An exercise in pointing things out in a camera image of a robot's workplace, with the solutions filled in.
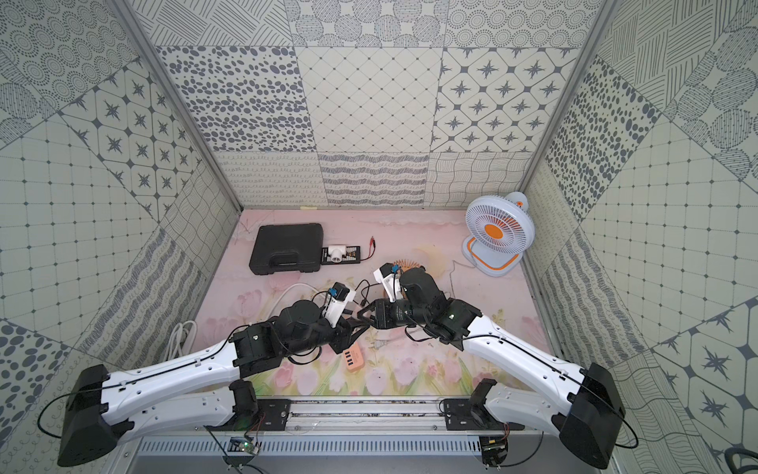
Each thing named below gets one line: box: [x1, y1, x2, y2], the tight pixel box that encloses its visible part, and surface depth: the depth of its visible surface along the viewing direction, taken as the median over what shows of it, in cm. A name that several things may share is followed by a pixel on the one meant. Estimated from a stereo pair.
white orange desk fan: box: [461, 191, 535, 278], surface depth 90 cm
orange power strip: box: [343, 340, 365, 372], surface depth 82 cm
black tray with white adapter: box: [320, 244, 362, 265], surface depth 106 cm
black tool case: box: [248, 223, 324, 276], surface depth 103 cm
